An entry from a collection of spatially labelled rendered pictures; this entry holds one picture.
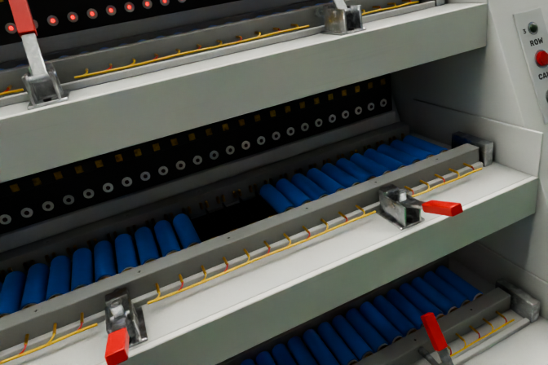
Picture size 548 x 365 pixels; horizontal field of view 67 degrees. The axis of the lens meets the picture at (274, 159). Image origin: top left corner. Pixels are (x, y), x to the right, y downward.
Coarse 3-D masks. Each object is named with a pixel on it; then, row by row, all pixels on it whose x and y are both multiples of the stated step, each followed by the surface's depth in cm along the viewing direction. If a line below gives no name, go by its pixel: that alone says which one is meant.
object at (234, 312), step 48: (288, 144) 52; (480, 144) 47; (528, 144) 43; (144, 192) 47; (432, 192) 44; (480, 192) 42; (528, 192) 43; (0, 240) 42; (336, 240) 39; (384, 240) 38; (432, 240) 40; (192, 288) 36; (240, 288) 35; (288, 288) 34; (336, 288) 36; (96, 336) 32; (192, 336) 32; (240, 336) 34
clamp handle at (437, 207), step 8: (400, 192) 39; (400, 200) 39; (408, 200) 39; (416, 200) 38; (432, 200) 36; (440, 200) 35; (416, 208) 37; (424, 208) 36; (432, 208) 35; (440, 208) 34; (448, 208) 33; (456, 208) 33
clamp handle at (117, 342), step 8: (120, 304) 31; (112, 312) 31; (120, 312) 31; (120, 320) 30; (112, 328) 29; (120, 328) 29; (112, 336) 27; (120, 336) 27; (128, 336) 28; (112, 344) 26; (120, 344) 25; (128, 344) 27; (112, 352) 25; (120, 352) 25; (128, 352) 26; (112, 360) 25; (120, 360) 25
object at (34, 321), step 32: (448, 160) 45; (352, 192) 42; (256, 224) 39; (288, 224) 39; (192, 256) 36; (224, 256) 37; (96, 288) 34; (128, 288) 35; (0, 320) 32; (32, 320) 32; (64, 320) 33; (32, 352) 31
